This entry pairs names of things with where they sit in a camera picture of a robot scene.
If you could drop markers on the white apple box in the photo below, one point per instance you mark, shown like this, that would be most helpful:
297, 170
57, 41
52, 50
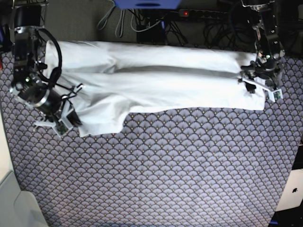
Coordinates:
292, 195

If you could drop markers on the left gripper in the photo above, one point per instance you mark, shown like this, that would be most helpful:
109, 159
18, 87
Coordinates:
269, 80

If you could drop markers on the black power strip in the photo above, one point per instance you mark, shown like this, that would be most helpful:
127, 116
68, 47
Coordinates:
201, 13

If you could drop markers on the black box under table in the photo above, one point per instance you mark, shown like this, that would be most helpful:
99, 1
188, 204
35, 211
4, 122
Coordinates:
155, 35

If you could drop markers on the white T-shirt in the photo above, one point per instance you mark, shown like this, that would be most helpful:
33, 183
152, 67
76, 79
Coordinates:
119, 79

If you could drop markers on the grey plastic bin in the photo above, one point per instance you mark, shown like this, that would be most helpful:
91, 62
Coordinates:
18, 208

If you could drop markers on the patterned table cloth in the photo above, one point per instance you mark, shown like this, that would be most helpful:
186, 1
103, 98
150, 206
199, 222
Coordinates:
184, 168

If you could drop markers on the blue box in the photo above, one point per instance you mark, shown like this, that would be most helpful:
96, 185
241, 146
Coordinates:
147, 4

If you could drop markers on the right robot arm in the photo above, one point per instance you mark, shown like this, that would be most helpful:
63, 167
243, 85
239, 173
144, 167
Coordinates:
29, 85

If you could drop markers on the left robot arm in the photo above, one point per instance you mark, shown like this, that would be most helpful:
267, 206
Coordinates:
262, 20

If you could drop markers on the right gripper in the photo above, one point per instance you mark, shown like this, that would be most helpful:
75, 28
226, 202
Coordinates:
59, 113

